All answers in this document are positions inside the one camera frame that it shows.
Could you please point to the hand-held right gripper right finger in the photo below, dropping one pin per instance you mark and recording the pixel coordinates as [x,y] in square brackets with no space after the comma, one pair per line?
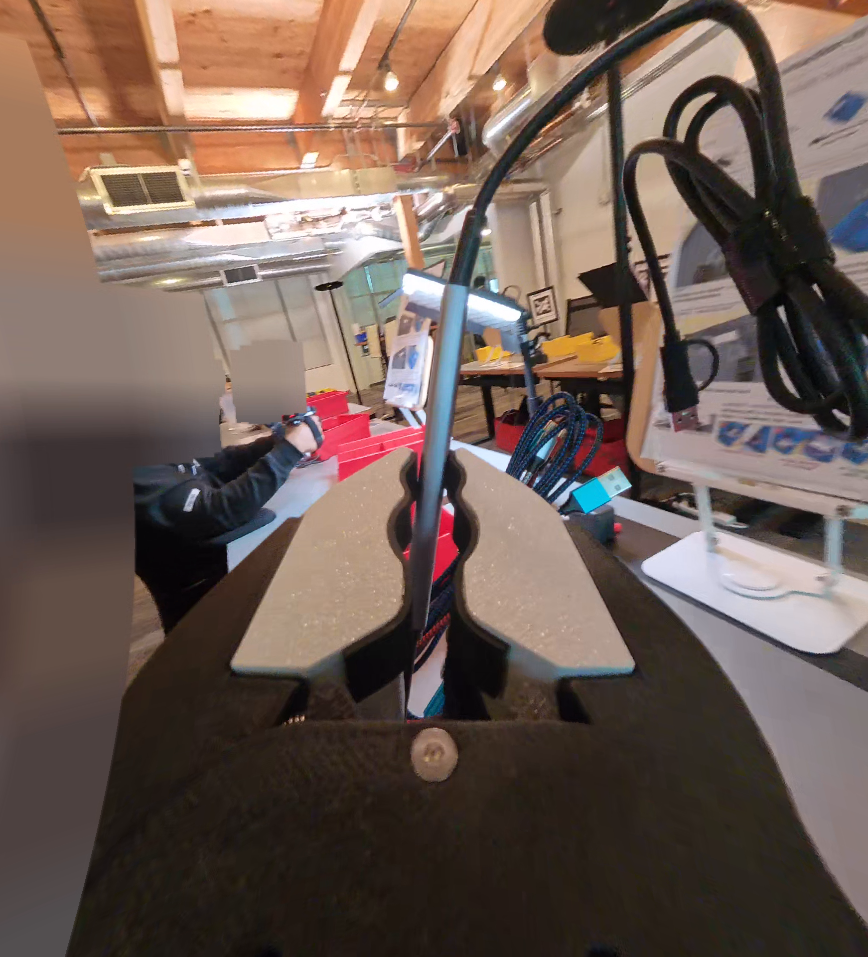
[538,598]

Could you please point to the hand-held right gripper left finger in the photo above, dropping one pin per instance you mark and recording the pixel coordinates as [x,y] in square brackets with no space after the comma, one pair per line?
[329,583]

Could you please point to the small black holder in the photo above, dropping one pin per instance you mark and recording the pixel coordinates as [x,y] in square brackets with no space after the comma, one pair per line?
[595,525]

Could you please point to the red crate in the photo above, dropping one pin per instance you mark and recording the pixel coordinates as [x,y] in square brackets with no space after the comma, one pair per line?
[512,433]
[613,448]

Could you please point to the wooden table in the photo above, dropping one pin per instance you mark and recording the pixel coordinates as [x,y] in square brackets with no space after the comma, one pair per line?
[524,368]

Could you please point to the small instruction sheet board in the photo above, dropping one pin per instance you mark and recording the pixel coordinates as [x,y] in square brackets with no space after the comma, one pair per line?
[408,351]

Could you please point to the yellow plastic bin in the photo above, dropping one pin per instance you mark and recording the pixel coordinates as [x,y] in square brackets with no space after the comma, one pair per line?
[576,348]
[494,355]

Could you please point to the framed picture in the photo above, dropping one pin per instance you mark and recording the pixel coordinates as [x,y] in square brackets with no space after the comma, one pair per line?
[544,304]

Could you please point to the black floor lamp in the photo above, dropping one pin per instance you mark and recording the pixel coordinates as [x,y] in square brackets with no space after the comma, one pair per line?
[327,285]

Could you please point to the white clipboard stand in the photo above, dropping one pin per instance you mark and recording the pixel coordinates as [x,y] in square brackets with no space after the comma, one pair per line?
[837,613]

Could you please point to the led light bar on stand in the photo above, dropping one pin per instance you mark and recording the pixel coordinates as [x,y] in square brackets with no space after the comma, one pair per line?
[464,299]

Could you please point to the small ceiling air vent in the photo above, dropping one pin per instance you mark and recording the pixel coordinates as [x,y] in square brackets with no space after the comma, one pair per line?
[240,275]

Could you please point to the black panel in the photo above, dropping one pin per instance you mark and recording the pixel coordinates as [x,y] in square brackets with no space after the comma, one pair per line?
[610,284]

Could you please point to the black stand pole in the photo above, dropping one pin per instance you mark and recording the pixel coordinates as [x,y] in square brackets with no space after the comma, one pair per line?
[619,224]

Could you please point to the large ceiling air vent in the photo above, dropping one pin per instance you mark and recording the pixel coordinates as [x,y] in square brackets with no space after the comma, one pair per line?
[142,188]

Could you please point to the ceiling track light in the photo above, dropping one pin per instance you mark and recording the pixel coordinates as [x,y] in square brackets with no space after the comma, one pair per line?
[390,78]
[499,82]

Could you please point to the dark rounded object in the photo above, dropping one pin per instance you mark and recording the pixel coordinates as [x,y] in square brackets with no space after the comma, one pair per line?
[598,22]

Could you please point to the silver air duct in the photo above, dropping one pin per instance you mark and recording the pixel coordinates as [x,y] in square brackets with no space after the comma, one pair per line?
[292,224]

